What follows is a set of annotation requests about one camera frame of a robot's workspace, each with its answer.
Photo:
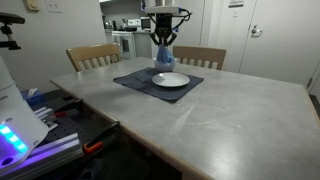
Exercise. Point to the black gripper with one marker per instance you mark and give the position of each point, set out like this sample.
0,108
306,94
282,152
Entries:
163,23

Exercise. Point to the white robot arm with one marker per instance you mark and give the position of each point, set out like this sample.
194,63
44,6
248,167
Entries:
20,110

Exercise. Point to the white round plate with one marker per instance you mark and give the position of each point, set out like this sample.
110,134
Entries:
170,80

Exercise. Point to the microwave oven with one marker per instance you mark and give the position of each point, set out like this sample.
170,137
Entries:
145,24

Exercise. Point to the white countertop appliance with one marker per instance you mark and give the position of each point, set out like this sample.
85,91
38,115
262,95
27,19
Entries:
134,22

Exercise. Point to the light wooden slat-back chair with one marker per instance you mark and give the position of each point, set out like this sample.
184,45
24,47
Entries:
200,52
90,51

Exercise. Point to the silver metal fork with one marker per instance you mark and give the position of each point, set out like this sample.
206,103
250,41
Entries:
140,78

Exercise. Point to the dark blue woven placemat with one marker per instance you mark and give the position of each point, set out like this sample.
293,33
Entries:
166,94

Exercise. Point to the dark door sign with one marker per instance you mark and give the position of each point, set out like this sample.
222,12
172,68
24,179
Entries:
236,3

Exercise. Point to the white door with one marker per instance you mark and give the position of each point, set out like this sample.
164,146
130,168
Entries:
283,43

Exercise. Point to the black perforated mounting board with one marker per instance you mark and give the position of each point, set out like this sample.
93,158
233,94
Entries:
70,128

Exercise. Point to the beige round thermostat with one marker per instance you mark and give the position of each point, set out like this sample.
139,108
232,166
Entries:
32,4

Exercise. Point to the grey aluminium blocks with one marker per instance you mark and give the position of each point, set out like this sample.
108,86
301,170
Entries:
45,116

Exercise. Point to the blue tissue box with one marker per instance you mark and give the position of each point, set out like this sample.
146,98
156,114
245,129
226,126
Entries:
33,99

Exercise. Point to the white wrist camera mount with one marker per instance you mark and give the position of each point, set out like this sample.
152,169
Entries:
163,9

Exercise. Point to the white light switch plate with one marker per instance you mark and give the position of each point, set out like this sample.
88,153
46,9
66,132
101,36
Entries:
54,6

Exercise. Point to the black camera on stand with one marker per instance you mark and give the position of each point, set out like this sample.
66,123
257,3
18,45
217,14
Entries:
11,18

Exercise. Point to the aluminium profile rail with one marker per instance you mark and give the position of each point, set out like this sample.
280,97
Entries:
56,150

